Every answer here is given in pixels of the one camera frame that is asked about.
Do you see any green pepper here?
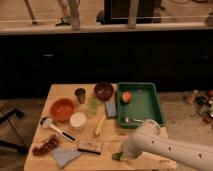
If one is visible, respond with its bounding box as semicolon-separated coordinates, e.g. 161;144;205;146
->
112;152;123;161

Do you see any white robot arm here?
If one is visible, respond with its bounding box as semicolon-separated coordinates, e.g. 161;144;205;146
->
121;119;213;171

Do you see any dark red bowl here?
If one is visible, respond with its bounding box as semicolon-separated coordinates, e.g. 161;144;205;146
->
94;82;114;101

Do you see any orange red bowl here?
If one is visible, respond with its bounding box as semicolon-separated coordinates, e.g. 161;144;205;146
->
50;98;75;122

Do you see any orange peach fruit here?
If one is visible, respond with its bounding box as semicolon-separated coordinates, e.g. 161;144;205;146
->
121;91;132;103

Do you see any light green plastic cup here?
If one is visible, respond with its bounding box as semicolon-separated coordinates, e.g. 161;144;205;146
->
87;99;99;114

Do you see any blue grey sponge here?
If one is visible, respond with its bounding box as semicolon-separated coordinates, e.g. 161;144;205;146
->
105;101;116;118

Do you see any metal cup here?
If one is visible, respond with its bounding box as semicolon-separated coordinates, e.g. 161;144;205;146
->
75;88;86;104

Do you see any green plastic tray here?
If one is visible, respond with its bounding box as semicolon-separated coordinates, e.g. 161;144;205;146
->
116;82;165;129

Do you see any white round container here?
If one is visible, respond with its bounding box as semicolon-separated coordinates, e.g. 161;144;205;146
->
70;112;87;130

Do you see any yellow banana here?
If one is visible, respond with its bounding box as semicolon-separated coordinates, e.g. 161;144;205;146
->
94;115;106;136

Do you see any wooden block brush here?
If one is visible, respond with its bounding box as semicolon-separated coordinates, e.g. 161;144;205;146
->
78;141;103;155

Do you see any bunch of red grapes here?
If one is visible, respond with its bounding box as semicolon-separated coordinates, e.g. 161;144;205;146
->
32;134;59;156

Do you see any blue grey cloth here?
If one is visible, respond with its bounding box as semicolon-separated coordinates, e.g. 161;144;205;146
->
52;148;82;169

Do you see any black tripod stand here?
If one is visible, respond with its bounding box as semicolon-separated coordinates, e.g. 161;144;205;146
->
0;108;29;156

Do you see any white black handled spatula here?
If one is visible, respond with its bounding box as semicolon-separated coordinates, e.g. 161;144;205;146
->
40;117;76;142

